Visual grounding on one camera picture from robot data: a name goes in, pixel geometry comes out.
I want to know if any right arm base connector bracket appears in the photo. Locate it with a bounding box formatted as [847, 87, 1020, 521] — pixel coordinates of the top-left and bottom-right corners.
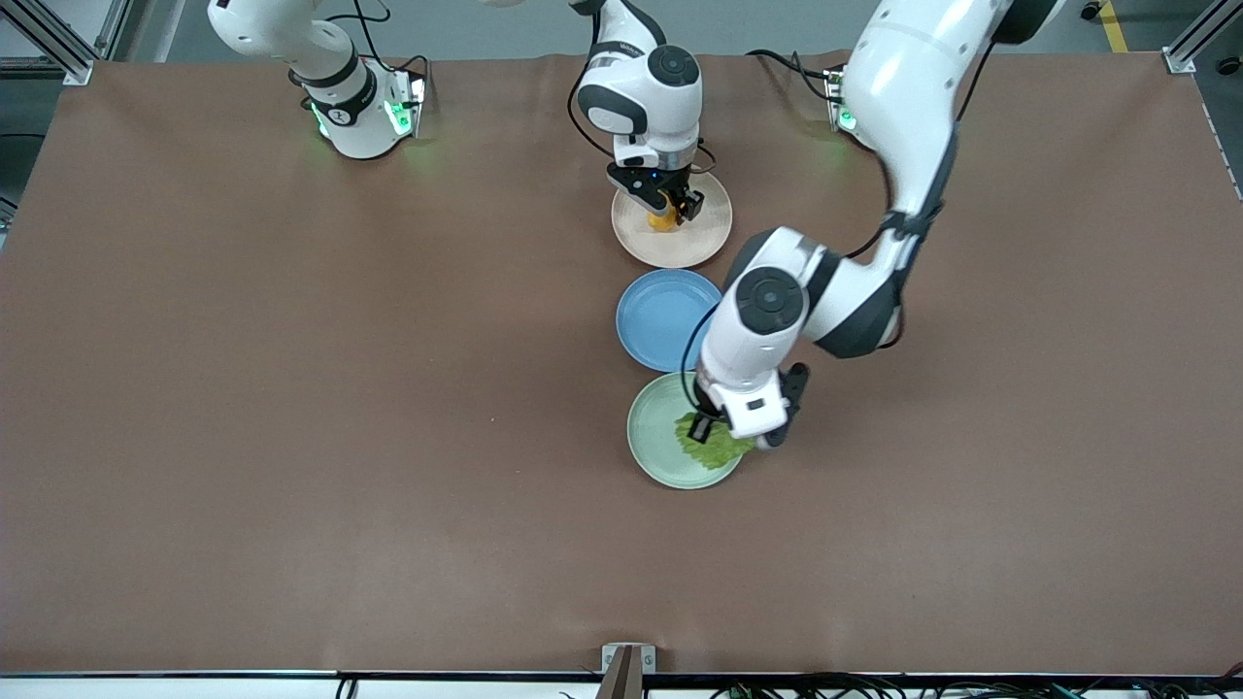
[384, 70, 428, 139]

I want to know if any aluminium frame profile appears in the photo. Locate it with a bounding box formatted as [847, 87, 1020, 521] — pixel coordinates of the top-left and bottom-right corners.
[94, 0, 134, 61]
[0, 0, 98, 86]
[1165, 0, 1243, 75]

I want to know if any green lettuce leaf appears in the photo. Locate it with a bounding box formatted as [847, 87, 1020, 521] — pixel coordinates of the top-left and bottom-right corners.
[675, 413, 756, 472]

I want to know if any beige round plate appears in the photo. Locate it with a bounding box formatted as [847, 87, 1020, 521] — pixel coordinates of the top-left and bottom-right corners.
[611, 170, 734, 270]

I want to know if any arm base black cable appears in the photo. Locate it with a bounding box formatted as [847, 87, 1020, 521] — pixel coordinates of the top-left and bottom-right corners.
[746, 49, 836, 103]
[325, 0, 435, 108]

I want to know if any right arm base black cable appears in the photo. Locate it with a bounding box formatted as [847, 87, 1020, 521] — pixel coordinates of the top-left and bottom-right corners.
[325, 0, 435, 108]

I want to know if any left arm base connector bracket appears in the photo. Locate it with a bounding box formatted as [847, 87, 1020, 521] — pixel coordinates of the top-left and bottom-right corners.
[823, 63, 857, 134]

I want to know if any silver metal mount bracket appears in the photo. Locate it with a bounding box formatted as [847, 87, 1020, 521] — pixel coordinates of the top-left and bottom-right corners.
[600, 643, 657, 674]

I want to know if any left arm base black cable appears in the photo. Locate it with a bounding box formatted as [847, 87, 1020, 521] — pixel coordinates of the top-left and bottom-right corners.
[746, 49, 836, 103]

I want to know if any brown table cover mat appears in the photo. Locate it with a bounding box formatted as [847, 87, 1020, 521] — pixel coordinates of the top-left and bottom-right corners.
[0, 49, 1243, 678]

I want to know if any light green round plate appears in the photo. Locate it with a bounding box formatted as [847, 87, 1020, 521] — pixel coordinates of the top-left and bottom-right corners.
[626, 372, 749, 490]

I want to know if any blue round plate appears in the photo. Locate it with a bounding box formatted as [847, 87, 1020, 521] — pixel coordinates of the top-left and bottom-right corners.
[616, 269, 725, 374]

